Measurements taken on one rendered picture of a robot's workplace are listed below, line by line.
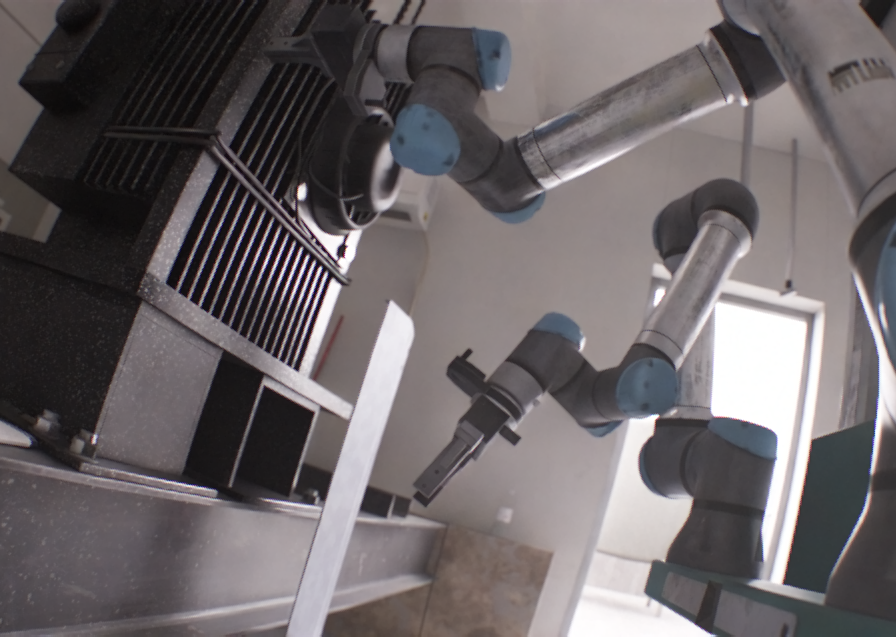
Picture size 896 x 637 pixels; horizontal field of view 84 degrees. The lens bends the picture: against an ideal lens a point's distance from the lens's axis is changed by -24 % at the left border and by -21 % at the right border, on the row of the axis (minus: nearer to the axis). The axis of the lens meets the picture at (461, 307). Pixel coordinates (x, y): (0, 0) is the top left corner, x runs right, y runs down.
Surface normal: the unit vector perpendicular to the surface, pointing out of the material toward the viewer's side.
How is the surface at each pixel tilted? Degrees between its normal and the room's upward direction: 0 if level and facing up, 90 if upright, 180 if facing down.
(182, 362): 90
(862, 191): 107
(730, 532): 72
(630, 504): 90
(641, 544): 90
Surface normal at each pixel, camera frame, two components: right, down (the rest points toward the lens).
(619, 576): -0.18, -0.35
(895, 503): -0.87, -0.48
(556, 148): -0.36, 0.32
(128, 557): 0.94, 0.21
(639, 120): -0.18, 0.60
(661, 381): 0.31, -0.20
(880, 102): -0.61, -0.40
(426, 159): -0.29, 0.91
